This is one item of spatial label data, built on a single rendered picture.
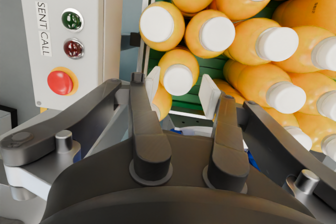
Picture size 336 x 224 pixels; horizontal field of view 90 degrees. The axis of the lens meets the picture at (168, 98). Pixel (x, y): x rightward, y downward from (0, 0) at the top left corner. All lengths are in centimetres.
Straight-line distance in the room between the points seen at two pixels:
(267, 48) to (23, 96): 192
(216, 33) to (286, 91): 12
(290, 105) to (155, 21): 20
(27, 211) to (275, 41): 61
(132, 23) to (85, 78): 113
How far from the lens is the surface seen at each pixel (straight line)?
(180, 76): 22
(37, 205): 56
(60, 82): 28
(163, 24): 22
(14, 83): 198
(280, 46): 25
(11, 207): 61
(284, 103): 27
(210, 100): 16
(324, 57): 28
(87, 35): 26
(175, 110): 39
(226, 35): 22
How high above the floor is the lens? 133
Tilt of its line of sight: 69 degrees down
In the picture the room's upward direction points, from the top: 170 degrees counter-clockwise
